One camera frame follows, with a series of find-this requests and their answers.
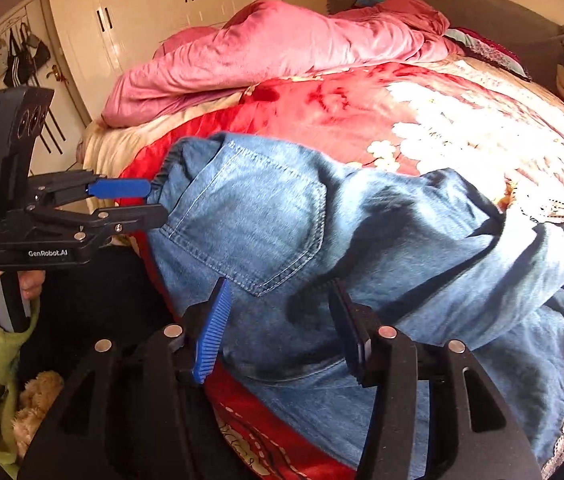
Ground blue denim jeans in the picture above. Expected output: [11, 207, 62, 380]
[148, 133, 564, 467]

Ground hanging bags on door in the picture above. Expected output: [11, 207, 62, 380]
[0, 22, 51, 88]

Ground cream wardrobe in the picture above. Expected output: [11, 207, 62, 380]
[50, 0, 254, 117]

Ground pink crumpled duvet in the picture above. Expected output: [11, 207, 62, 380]
[101, 0, 461, 128]

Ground patterned pillow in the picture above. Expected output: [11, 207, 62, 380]
[445, 27, 532, 81]

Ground dark grey headboard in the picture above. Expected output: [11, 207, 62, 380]
[326, 0, 564, 93]

